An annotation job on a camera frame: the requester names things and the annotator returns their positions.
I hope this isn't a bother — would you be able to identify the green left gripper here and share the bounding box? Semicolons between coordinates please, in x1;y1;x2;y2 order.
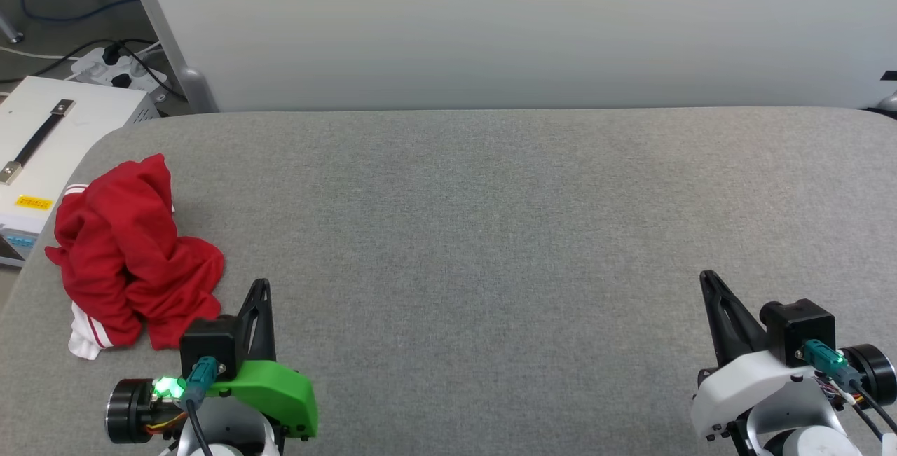
104;278;319;445

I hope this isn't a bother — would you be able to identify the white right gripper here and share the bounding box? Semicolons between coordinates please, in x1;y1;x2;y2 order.
690;270;897;441

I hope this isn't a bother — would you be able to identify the red white short-sleeve shirt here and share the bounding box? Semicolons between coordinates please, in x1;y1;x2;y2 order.
44;153;226;361

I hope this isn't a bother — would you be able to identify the white equipment box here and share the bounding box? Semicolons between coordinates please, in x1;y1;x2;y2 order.
0;76;160;268

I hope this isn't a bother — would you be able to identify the white power strip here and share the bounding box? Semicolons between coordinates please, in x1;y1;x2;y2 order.
70;45;170;104

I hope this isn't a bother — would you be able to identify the white partition panel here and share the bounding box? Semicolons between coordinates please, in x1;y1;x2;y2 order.
118;0;897;113

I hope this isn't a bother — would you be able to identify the grey metal stand leg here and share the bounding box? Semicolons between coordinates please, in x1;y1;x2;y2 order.
0;11;26;45

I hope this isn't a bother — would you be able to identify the black power cable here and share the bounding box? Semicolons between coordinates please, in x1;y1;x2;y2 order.
0;37;187;100

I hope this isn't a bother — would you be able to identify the black strap handle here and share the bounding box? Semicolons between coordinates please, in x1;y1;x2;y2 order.
0;99;76;186

